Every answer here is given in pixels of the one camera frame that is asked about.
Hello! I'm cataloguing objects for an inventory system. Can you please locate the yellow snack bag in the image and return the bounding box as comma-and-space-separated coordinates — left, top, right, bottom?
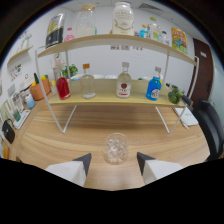
171, 27, 188, 54

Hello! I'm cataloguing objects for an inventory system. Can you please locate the red liquid glass bottle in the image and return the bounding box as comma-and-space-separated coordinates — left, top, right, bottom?
55, 69, 72, 101

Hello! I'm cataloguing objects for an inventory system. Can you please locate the glass bowl of limes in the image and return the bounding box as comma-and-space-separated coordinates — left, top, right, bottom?
166, 84, 184, 104

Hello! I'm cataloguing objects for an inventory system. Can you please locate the clear bottle green cap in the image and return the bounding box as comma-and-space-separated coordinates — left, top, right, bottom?
147, 16, 159, 41

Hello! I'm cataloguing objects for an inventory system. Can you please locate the two-tier wooden shelf rack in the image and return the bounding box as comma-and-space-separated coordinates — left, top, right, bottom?
34, 33, 200, 135

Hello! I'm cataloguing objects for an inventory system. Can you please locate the light blue bottle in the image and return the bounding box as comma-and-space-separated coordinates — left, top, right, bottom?
139, 23, 149, 39

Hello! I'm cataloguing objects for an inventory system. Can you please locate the small clear bottle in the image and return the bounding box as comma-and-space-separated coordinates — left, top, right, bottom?
161, 30, 170, 46

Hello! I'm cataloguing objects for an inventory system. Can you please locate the small green cup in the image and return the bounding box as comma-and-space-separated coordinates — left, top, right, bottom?
12, 109, 22, 122

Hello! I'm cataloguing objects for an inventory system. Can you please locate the small pink bottle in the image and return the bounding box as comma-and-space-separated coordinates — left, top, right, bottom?
63, 27, 76, 42

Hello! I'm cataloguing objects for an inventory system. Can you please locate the black yellow foil bag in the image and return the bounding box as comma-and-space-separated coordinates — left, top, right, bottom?
45, 13, 66, 49

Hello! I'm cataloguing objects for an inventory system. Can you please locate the white tray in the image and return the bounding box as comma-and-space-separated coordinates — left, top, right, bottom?
12, 109, 31, 130

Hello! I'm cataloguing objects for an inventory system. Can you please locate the orange storage basket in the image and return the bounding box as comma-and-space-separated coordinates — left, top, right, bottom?
29, 78, 52, 102

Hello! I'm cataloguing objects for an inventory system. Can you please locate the green leafy plant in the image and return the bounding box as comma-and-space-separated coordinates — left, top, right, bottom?
61, 63, 79, 79

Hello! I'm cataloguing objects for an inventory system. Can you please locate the black sofa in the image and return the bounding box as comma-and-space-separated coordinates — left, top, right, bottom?
182, 94, 224, 161

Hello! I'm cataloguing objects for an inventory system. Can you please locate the glass jar cork lid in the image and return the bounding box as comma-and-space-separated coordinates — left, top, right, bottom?
75, 3, 98, 38

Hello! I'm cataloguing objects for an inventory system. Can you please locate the blue white cup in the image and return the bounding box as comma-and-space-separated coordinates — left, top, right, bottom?
25, 93, 36, 110

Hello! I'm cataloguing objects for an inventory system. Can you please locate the wooden wall shelf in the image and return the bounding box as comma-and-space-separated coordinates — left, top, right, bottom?
6, 45, 34, 66

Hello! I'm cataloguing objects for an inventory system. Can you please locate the glass cup with ice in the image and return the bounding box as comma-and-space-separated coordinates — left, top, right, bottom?
102, 132, 129, 166

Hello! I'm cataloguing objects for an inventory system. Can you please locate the clear bottle red label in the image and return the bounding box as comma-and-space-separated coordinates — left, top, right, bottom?
115, 61, 132, 99

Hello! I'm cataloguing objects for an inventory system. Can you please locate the white folded cloth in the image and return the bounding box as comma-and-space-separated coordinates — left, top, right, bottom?
173, 105, 199, 128

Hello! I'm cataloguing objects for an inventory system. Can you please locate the blue liquid small bottle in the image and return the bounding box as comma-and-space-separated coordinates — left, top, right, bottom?
145, 66, 163, 101

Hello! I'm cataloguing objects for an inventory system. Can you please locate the brown door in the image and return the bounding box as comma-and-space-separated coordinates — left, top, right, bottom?
191, 37, 214, 108

